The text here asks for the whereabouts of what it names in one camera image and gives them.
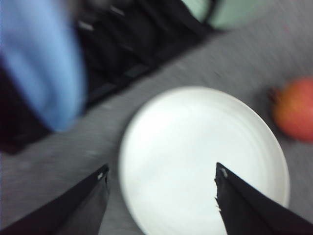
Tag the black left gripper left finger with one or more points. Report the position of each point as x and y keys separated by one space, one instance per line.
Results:
x=77 y=210

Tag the white plate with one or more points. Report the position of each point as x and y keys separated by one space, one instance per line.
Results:
x=170 y=149

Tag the blue plate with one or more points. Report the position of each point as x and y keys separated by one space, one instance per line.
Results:
x=42 y=48

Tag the black plate rack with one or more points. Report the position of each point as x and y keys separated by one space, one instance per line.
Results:
x=118 y=39

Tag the green plate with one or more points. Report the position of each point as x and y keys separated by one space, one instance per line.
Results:
x=226 y=14

